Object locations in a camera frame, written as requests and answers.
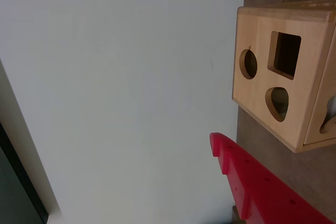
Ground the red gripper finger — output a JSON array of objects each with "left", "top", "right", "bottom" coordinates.
[{"left": 209, "top": 131, "right": 336, "bottom": 224}]

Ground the wooden shape sorter box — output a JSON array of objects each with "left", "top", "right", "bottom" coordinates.
[{"left": 232, "top": 0, "right": 336, "bottom": 154}]

